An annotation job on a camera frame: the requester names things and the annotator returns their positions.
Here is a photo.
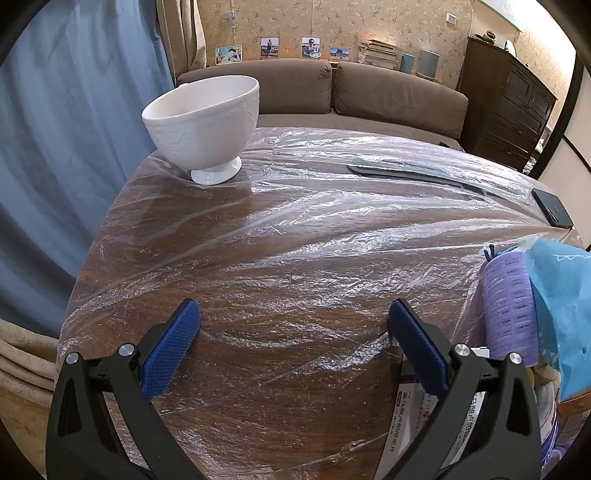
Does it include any dark blue smartphone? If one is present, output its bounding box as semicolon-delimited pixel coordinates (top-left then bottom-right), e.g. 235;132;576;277
531;188;574;228

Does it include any clear plastic table cover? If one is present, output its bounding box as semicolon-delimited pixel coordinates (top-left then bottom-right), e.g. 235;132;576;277
58;124;585;472

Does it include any blue curtain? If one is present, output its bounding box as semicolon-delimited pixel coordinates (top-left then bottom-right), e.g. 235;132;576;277
0;0;176;337

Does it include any dark wooden dresser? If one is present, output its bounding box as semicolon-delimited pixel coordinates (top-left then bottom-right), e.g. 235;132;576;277
458;36;558;169

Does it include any grey blue cylinder speaker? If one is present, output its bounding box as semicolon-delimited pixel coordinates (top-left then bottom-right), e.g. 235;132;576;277
419;49;440;79

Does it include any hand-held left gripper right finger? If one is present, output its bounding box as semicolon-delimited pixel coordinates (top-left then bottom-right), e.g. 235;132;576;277
388;298;542;480

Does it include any white blue tube yellow cap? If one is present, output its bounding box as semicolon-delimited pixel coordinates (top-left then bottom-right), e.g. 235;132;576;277
526;364;561;462

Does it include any light blue plastic bag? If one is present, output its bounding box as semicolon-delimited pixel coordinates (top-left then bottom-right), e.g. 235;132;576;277
483;236;591;402

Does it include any black framed white room divider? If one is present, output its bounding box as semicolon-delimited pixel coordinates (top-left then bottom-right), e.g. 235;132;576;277
526;0;591;185

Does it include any beige patterned curtain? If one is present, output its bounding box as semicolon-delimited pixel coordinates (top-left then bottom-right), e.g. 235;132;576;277
157;0;206;86

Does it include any white footed ceramic bowl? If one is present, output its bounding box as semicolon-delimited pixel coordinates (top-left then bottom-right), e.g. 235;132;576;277
141;75;260;185

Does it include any beige folded cloth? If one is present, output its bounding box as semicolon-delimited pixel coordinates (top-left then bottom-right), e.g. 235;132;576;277
0;318;61;444

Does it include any brown sofa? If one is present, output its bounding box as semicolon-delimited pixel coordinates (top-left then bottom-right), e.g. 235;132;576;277
177;58;469;153

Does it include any stack of books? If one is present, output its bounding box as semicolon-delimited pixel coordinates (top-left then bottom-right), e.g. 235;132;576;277
358;41;402;70

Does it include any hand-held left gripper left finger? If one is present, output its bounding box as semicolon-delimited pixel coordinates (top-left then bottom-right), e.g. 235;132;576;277
45;298;204;480

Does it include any white medicine box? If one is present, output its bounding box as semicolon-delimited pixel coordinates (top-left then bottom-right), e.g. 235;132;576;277
374;355;490;480

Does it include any purple hair roller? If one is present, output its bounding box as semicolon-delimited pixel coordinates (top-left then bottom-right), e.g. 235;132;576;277
481;251;540;367

